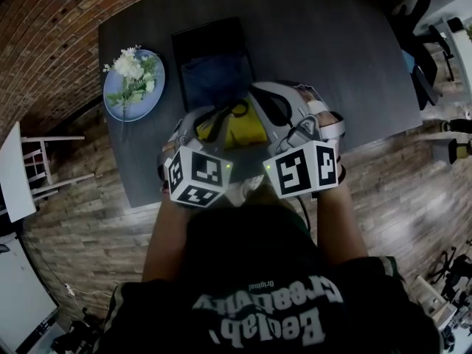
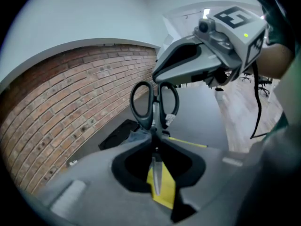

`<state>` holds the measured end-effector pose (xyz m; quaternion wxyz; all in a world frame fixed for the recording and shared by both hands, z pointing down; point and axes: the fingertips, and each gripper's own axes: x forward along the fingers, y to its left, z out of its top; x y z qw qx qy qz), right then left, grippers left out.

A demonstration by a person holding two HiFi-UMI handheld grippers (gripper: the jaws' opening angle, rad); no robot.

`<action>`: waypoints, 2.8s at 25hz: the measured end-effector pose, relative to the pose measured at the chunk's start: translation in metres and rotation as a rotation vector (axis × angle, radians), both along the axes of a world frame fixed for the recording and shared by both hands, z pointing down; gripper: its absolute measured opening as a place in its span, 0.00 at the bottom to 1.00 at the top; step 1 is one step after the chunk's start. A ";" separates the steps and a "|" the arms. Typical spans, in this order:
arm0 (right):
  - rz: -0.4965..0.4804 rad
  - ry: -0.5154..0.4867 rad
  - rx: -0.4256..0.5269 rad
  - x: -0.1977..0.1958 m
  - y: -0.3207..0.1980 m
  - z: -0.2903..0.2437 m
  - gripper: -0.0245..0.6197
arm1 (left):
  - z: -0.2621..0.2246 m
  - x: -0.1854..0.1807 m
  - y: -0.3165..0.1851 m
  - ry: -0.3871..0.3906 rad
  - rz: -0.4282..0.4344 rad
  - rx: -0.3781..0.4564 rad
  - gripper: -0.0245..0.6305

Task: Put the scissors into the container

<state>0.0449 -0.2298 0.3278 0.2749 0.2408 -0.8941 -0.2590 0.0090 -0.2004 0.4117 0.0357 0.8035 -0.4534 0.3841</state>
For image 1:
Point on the white power strip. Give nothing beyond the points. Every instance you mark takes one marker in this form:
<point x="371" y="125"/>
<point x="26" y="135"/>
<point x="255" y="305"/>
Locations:
<point x="70" y="290"/>

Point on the yellow fabric bag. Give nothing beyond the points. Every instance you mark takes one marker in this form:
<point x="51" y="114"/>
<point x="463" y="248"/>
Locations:
<point x="247" y="131"/>

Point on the blue denim cloth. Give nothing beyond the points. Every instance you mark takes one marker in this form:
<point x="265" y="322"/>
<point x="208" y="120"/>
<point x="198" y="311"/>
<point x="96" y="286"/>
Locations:
<point x="214" y="79"/>

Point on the white artificial flower bouquet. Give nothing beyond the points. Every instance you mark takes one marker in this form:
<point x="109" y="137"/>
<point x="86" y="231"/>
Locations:
<point x="127" y="66"/>

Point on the person's right hand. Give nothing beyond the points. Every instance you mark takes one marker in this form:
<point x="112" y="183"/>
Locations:
<point x="328" y="118"/>

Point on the person's white shoe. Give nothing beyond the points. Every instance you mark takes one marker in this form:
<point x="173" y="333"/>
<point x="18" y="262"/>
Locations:
<point x="247" y="190"/>

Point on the person's left forearm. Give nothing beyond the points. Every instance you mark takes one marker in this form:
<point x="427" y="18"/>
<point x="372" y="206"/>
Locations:
<point x="166" y="242"/>

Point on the black metal stand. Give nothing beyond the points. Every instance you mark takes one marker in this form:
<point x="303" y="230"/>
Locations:
<point x="461" y="267"/>

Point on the dark green printed t-shirt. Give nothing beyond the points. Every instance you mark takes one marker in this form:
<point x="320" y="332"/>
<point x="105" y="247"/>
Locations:
<point x="258" y="271"/>

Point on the person's right forearm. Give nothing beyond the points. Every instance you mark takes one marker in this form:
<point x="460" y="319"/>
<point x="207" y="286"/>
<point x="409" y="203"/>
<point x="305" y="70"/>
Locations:
<point x="341" y="227"/>

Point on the white side table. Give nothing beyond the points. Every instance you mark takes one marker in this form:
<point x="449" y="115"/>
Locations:
<point x="14" y="175"/>

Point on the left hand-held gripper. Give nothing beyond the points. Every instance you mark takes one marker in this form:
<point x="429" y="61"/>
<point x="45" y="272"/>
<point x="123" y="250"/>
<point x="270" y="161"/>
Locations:
<point x="206" y="172"/>

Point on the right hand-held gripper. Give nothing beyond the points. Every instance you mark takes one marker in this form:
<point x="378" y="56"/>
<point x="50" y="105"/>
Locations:
<point x="295" y="172"/>

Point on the white wooden shelf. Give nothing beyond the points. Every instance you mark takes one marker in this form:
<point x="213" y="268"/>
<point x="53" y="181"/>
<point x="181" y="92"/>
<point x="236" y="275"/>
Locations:
<point x="435" y="301"/>

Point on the black tray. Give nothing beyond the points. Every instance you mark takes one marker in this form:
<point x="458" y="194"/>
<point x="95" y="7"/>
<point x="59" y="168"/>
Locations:
<point x="206" y="39"/>

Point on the person's olive trousers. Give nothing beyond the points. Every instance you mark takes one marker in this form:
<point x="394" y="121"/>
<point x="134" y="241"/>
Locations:
<point x="273" y="197"/>

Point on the black office chair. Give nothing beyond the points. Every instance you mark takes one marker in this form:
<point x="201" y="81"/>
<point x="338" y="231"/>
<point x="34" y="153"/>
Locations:
<point x="416" y="31"/>

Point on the light blue plate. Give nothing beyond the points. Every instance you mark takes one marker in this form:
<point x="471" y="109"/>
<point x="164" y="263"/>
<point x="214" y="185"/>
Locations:
<point x="151" y="87"/>

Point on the white frame chair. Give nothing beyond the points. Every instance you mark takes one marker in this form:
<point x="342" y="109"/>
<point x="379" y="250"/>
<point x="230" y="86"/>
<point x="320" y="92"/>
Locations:
<point x="48" y="138"/>

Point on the white desk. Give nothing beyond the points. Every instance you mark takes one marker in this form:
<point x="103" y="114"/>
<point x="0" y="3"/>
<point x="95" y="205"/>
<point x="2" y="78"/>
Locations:
<point x="18" y="290"/>

